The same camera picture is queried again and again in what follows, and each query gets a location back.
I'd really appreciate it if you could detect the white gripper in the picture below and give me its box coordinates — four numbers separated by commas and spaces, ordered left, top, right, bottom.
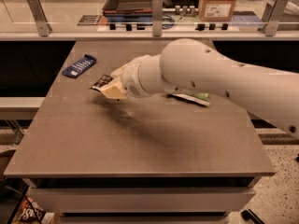
100, 55, 150, 99

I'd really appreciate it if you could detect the black chocolate rxbar wrapper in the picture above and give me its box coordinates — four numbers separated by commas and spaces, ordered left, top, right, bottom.
91, 74, 113, 91

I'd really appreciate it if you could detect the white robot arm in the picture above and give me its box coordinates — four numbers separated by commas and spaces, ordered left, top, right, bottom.
100, 39, 299, 138

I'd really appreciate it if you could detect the blue blueberry rxbar wrapper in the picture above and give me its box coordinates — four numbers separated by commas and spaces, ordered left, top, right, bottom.
62, 54, 97, 78

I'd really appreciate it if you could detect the glass barrier panel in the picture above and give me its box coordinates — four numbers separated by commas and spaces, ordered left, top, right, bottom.
0, 0, 299, 34

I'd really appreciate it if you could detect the orange and black tray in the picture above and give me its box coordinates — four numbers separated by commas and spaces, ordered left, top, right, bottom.
102, 0, 152, 15

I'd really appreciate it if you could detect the green kettle chips bag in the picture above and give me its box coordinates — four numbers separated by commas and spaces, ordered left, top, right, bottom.
172, 93, 210, 106

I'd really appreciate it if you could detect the brown cardboard box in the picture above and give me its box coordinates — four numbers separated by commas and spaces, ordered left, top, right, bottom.
198, 0, 236, 21

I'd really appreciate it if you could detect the snack bag on floor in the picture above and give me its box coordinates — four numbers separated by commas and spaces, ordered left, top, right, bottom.
17, 198, 46, 224

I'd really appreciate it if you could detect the black object on floor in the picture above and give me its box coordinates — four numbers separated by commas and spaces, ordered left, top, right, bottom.
241, 209, 265, 224

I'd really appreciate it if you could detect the middle metal glass bracket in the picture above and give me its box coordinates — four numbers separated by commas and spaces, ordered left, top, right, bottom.
152, 0, 163, 36

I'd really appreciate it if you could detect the metal glass bracket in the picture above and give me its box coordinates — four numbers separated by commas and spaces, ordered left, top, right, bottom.
26, 0, 52, 37
152, 0, 163, 36
262, 0, 289, 36

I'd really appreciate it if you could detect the left metal glass bracket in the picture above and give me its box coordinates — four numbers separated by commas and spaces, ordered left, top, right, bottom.
26, 0, 52, 37

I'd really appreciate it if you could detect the right metal glass bracket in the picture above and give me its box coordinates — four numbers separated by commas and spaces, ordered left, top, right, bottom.
262, 0, 289, 36

